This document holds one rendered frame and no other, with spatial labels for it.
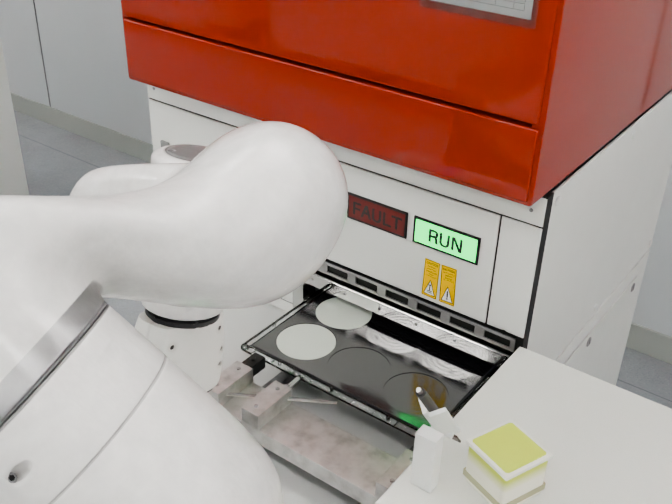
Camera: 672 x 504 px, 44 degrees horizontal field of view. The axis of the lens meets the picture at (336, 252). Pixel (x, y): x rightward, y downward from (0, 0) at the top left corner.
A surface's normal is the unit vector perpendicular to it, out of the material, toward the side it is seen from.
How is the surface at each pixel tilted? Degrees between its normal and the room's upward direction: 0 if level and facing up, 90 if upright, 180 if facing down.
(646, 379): 0
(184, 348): 89
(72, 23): 90
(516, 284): 90
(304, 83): 90
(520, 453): 0
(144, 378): 43
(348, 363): 0
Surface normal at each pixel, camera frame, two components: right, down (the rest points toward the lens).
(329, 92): -0.60, 0.40
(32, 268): 0.74, -0.06
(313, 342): 0.03, -0.86
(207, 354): 0.84, 0.32
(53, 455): 0.21, 0.08
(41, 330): 0.56, -0.37
